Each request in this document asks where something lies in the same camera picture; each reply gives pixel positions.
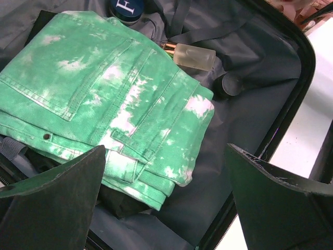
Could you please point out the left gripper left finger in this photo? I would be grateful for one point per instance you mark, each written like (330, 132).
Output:
(54, 209)

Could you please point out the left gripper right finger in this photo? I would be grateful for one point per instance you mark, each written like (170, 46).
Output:
(278, 209)

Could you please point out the black drawstring shorts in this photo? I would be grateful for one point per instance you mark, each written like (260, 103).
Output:
(119, 204)

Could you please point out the green cloth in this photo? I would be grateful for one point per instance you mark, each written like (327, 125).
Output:
(84, 81)

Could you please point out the small beige bottle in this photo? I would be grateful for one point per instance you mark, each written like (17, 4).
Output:
(190, 56)

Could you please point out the pink patterned cloth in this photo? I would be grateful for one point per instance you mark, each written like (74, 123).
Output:
(296, 11)

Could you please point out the dark blue round tin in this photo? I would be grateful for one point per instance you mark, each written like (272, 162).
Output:
(127, 11)

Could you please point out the black round cap container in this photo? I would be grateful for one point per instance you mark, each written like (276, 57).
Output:
(227, 86)

